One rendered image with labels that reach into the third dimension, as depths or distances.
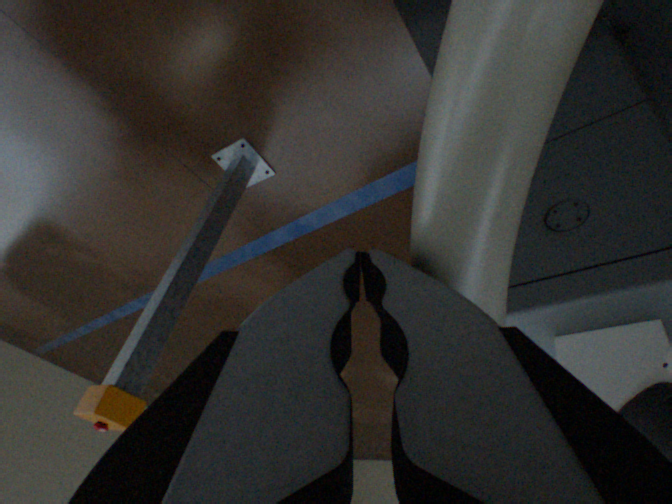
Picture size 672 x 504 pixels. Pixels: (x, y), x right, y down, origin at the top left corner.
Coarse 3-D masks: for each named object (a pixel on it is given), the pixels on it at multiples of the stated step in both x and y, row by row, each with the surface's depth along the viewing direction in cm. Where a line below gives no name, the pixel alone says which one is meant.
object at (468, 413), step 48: (384, 288) 10; (432, 288) 10; (384, 336) 9; (432, 336) 8; (480, 336) 8; (432, 384) 7; (480, 384) 7; (528, 384) 7; (432, 432) 6; (480, 432) 6; (528, 432) 6; (432, 480) 6; (480, 480) 6; (528, 480) 6; (576, 480) 6
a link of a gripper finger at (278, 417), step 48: (288, 288) 10; (336, 288) 10; (240, 336) 9; (288, 336) 8; (336, 336) 9; (240, 384) 7; (288, 384) 7; (336, 384) 7; (240, 432) 7; (288, 432) 6; (336, 432) 6; (192, 480) 6; (240, 480) 6; (288, 480) 6; (336, 480) 6
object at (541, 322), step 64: (576, 64) 97; (576, 128) 84; (640, 128) 74; (576, 192) 75; (640, 192) 66; (576, 256) 67; (640, 256) 60; (512, 320) 69; (576, 320) 66; (640, 320) 62
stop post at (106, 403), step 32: (224, 160) 168; (256, 160) 165; (224, 192) 150; (224, 224) 147; (192, 256) 132; (160, 288) 125; (192, 288) 129; (160, 320) 118; (128, 352) 110; (160, 352) 115; (128, 384) 106; (96, 416) 96; (128, 416) 102
